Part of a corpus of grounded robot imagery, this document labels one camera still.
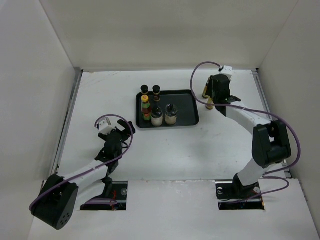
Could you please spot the brown sauce bottle yellow label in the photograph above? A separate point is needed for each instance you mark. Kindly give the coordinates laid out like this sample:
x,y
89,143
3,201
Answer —
x,y
210,104
206,90

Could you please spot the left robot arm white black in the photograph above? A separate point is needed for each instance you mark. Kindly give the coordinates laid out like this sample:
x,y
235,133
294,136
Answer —
x,y
91,186

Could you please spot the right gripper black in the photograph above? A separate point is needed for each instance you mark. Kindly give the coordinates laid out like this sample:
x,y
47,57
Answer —
x,y
209,91

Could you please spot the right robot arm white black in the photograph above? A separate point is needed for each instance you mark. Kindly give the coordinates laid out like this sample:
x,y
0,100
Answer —
x,y
270,140

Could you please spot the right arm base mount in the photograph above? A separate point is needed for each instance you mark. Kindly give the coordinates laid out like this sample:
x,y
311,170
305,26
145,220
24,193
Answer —
x,y
229,199

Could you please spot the small spice jar black cap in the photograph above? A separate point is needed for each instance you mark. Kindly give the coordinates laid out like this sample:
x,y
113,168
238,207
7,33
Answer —
x,y
144,89
156,93

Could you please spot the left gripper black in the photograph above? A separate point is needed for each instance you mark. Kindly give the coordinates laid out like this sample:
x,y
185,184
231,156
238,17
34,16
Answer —
x,y
127,130

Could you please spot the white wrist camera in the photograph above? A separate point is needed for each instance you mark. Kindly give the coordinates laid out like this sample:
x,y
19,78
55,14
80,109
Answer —
x,y
226,70
104,126

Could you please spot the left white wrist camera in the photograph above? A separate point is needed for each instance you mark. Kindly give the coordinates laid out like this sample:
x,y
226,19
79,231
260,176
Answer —
x,y
104,126

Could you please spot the red sauce bottle yellow cap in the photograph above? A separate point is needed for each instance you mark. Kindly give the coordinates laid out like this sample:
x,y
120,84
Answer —
x,y
146,108

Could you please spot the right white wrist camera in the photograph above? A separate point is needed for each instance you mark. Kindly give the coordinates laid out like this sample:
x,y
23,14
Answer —
x,y
226,70

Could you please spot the clear shaker jar white powder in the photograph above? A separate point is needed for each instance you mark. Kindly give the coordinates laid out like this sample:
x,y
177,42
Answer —
x,y
171,113
156,116

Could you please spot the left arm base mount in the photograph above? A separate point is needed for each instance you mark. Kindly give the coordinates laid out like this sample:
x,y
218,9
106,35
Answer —
x,y
113,198

